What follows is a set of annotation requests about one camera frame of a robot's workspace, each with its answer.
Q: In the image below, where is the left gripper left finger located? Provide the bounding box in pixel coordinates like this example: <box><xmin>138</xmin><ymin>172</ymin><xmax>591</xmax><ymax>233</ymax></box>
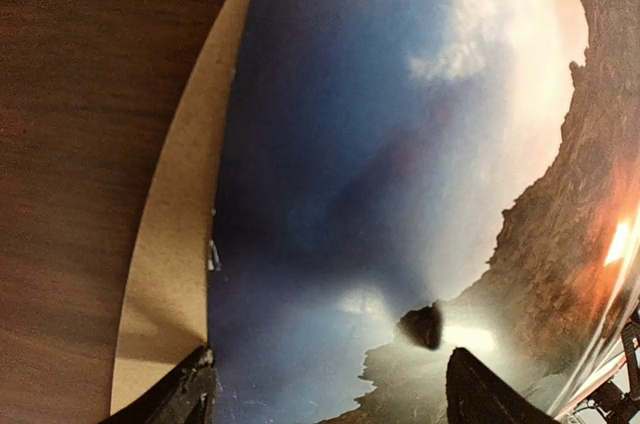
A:
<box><xmin>102</xmin><ymin>346</ymin><xmax>217</xmax><ymax>424</ymax></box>

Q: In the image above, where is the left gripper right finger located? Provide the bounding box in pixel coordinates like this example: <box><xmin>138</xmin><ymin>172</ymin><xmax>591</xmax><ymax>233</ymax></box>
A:
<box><xmin>446</xmin><ymin>347</ymin><xmax>556</xmax><ymax>424</ymax></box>

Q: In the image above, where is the dalmatian dog photo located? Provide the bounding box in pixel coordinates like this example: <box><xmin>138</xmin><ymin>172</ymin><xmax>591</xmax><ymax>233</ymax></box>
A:
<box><xmin>208</xmin><ymin>0</ymin><xmax>639</xmax><ymax>423</ymax></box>

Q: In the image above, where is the brown backing board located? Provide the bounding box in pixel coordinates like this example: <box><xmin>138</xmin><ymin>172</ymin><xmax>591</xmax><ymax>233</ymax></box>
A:
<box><xmin>110</xmin><ymin>0</ymin><xmax>250</xmax><ymax>416</ymax></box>

